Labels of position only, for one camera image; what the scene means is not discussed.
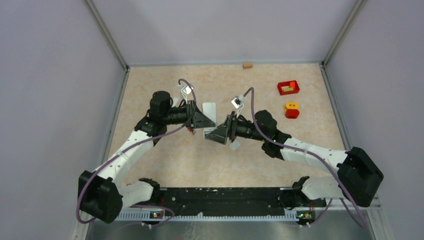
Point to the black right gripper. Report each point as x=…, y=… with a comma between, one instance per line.
x=220, y=134

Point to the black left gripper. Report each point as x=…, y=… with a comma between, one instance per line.
x=195, y=119

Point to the white remote control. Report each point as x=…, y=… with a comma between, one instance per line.
x=209, y=109

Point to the white battery cover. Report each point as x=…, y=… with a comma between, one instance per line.
x=234, y=145

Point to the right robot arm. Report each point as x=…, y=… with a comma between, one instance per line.
x=354, y=175

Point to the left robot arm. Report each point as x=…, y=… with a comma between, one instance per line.
x=100, y=193

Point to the small wooden block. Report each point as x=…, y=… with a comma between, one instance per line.
x=247, y=65

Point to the red block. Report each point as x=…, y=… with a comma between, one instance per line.
x=292, y=113

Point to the yellow block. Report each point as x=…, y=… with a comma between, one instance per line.
x=291, y=106

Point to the red bin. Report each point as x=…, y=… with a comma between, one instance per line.
x=288, y=87

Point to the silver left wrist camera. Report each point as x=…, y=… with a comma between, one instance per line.
x=185, y=90

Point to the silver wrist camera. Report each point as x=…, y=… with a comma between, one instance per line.
x=185, y=90
x=239, y=103

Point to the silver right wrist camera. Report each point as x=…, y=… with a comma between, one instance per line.
x=239, y=103

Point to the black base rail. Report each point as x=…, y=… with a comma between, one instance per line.
x=229, y=202

